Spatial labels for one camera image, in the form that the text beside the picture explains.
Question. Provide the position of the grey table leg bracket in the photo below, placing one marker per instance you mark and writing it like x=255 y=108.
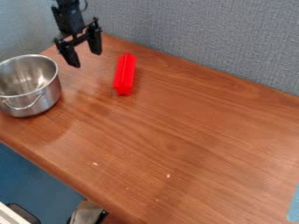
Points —
x=87 y=213

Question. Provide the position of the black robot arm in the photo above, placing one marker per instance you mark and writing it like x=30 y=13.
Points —
x=75 y=31

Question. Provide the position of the stainless steel pot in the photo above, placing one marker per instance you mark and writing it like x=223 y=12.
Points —
x=30 y=85

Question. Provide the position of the black object at bottom left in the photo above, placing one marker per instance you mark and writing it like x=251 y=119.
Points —
x=26 y=214

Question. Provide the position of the red star-shaped block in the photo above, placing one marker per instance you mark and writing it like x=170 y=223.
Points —
x=124 y=75

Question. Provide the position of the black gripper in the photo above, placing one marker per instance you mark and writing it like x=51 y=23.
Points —
x=67 y=41

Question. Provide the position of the white object at corner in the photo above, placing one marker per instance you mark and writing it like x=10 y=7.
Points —
x=10 y=217

